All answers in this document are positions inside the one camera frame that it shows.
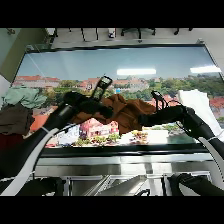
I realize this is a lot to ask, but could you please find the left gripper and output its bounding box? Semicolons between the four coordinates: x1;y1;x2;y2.
79;98;115;120

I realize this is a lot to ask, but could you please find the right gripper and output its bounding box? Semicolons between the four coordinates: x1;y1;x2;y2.
137;108;171;128

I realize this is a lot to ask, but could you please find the brown garment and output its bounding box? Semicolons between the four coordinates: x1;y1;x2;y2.
70;93;158;136

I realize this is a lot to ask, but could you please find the white garment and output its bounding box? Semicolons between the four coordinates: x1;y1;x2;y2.
176;88;224;142

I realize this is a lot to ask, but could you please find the dark grey-brown garment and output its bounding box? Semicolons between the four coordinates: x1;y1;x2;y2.
0;103;36;136

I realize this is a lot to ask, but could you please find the black office chair base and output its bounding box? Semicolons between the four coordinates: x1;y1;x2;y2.
120;27;157;40

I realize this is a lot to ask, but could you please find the dark red garment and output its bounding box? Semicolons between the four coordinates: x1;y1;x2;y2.
0;133;22;152

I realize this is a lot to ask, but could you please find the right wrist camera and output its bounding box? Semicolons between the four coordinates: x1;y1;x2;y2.
150;90;170;113

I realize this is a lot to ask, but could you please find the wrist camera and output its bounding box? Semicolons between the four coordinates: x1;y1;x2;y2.
89;75;114;101
150;90;170;113

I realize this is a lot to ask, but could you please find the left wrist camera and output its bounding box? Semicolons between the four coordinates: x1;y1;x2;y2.
89;75;114;101

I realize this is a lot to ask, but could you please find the silver frame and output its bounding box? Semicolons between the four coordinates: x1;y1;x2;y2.
33;153;224;197

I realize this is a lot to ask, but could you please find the black cable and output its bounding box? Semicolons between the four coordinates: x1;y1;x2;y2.
134;188;151;197

